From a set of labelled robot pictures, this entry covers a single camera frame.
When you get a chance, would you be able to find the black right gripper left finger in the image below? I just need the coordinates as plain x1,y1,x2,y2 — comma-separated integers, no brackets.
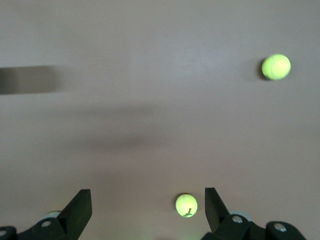
0,189,93,240

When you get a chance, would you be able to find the yellow-green tennis ball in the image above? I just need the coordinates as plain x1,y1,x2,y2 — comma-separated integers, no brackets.
175,193,199,218
261,53,292,81

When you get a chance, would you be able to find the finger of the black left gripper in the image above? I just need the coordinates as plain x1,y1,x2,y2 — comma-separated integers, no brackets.
0,65,60,95

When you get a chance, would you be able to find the brown table mat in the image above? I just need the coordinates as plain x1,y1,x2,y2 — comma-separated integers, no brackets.
0,0,320,240

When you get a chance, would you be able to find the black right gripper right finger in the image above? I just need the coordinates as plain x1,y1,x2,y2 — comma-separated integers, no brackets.
202,187,307,240

